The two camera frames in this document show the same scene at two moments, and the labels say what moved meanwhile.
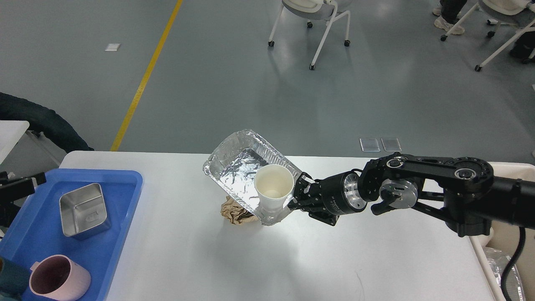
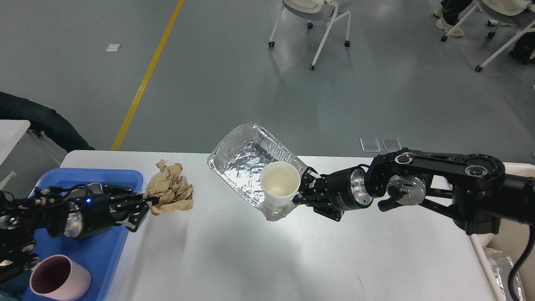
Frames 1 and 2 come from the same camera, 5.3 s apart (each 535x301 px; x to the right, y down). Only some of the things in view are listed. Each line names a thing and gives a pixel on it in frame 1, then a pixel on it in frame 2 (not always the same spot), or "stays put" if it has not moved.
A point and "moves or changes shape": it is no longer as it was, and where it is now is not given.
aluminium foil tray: (232, 168) moves or changes shape
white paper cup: (273, 184) moves or changes shape
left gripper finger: (16, 189) to (98, 212)
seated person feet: (449, 12) stays put
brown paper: (232, 211) to (174, 192)
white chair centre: (312, 10) stays put
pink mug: (58, 277) stays put
